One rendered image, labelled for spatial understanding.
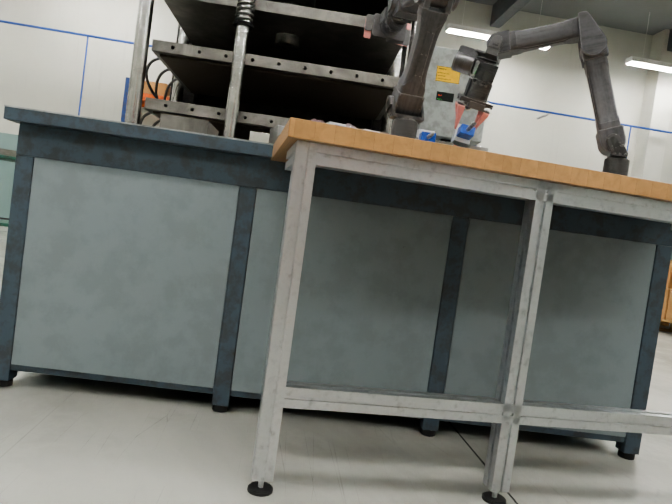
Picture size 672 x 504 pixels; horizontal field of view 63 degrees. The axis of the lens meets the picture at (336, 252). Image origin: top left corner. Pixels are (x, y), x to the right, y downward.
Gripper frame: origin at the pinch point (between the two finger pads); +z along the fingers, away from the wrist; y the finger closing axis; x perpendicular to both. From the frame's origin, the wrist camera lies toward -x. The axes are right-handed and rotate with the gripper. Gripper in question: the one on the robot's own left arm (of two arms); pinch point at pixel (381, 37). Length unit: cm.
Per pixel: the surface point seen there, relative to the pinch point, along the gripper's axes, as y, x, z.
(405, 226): -12, 58, -13
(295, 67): 20, -7, 74
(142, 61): 83, 2, 77
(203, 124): 51, 34, 10
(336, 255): 7, 69, -10
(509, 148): -371, -108, 629
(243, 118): 39, 18, 77
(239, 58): 44, -6, 73
